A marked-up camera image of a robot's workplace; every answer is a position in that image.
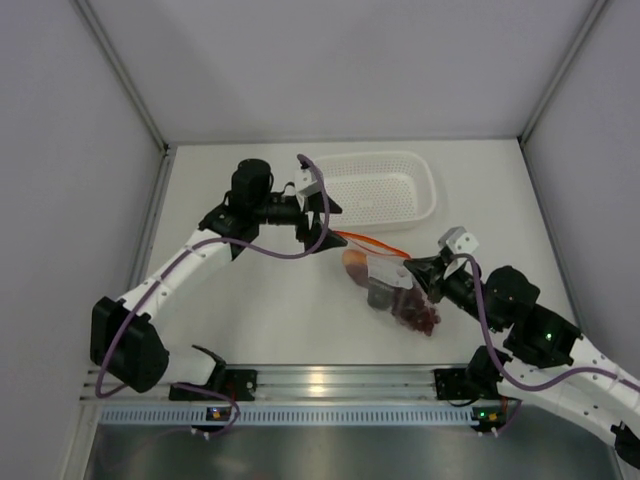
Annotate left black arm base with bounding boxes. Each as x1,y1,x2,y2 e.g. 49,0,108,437
169,367,258,402

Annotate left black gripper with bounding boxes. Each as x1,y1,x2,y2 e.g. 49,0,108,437
253,190,347,253

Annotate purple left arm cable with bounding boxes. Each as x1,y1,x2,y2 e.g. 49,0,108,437
94,153,332,399

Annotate aluminium mounting rail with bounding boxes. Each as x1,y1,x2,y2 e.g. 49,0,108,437
79,363,511,401

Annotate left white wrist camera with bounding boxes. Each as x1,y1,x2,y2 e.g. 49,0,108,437
294,162,325,199

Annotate fake orange food piece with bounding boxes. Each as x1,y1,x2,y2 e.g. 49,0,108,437
341,249,369,288

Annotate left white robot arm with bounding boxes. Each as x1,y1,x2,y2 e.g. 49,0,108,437
90,155,347,400

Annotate grey slotted cable duct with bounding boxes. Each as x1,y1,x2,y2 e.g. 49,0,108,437
99,404,504,427

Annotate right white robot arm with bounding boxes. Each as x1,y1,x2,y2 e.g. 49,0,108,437
404,249,639,467

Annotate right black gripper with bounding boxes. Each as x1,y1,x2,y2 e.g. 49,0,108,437
404,251,504,333

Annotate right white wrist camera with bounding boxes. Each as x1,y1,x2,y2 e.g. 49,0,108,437
438,226,479,254

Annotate white perforated plastic basket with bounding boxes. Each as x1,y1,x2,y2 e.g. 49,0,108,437
315,151,438,232

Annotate fake black food piece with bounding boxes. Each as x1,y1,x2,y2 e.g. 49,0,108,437
367,279,397,311

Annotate fake purple grapes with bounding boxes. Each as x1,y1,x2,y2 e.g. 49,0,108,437
391,288,441,336

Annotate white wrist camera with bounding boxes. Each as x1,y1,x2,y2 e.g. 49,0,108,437
294,162,325,199
438,226,479,254

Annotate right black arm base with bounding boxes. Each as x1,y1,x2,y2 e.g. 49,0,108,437
433,368,479,404

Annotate clear zip top bag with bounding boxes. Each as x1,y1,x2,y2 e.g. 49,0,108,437
337,231,441,337

